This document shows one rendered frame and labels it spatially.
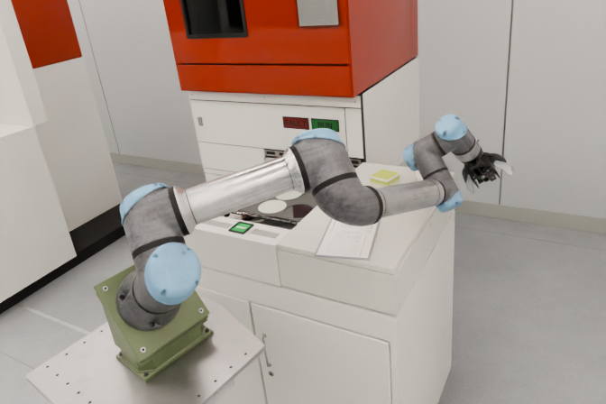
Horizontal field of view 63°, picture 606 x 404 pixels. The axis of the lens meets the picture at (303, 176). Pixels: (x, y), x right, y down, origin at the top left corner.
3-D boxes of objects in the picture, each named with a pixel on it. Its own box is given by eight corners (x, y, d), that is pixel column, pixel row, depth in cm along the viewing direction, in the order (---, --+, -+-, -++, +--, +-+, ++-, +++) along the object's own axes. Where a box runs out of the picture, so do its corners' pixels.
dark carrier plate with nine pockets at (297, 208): (273, 171, 205) (273, 170, 205) (349, 181, 189) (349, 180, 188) (223, 208, 178) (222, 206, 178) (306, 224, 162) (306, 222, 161)
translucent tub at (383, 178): (382, 186, 166) (381, 168, 163) (401, 191, 160) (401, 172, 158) (369, 195, 161) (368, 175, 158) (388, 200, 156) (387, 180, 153)
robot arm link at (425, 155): (413, 181, 141) (448, 163, 136) (397, 147, 144) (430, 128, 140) (421, 184, 147) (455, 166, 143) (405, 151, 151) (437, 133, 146)
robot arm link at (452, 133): (427, 122, 141) (454, 106, 137) (445, 142, 148) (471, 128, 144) (436, 142, 136) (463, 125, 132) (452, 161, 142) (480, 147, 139)
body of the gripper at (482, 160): (478, 189, 152) (462, 170, 144) (469, 169, 158) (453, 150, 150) (501, 178, 149) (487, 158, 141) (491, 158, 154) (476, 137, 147)
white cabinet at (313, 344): (261, 323, 255) (237, 179, 223) (452, 381, 209) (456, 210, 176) (177, 418, 205) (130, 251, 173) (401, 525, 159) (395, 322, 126)
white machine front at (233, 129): (206, 170, 234) (191, 87, 218) (367, 193, 195) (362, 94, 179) (203, 173, 232) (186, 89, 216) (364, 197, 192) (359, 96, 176)
